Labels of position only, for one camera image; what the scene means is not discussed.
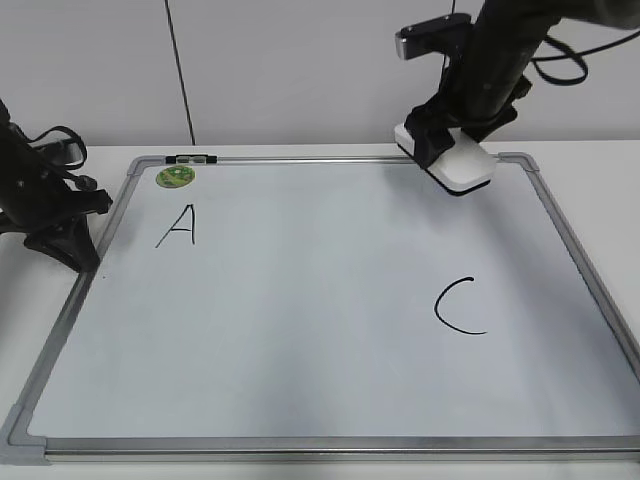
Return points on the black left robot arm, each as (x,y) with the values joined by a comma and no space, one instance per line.
(58,147)

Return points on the round green magnet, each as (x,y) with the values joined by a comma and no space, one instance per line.
(174,177)

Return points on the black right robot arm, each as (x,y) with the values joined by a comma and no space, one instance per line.
(488,55)

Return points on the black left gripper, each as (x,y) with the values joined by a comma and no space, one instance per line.
(36,199)

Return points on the white rectangular board eraser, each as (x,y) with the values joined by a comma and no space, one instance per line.
(459,170)

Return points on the white board with grey frame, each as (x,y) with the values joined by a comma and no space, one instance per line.
(332,308)

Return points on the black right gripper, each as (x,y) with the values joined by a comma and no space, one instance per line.
(476,96)

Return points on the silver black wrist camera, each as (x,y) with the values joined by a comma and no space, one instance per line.
(445,35)

